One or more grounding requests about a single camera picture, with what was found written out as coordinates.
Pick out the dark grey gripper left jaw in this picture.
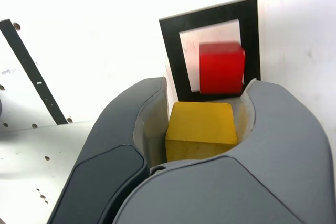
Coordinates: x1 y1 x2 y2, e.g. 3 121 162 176
49 76 171 224

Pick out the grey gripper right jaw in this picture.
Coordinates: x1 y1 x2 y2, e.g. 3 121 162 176
112 78 336 224

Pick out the yellow cube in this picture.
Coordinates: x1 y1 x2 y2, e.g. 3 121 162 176
164 101 239 163

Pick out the red cube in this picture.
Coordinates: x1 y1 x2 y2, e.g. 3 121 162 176
198 41 246 95

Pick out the black tape square outline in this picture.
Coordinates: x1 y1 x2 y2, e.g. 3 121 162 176
159 0 262 103

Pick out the black tape strip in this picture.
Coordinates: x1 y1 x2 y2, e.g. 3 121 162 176
0 18 69 125

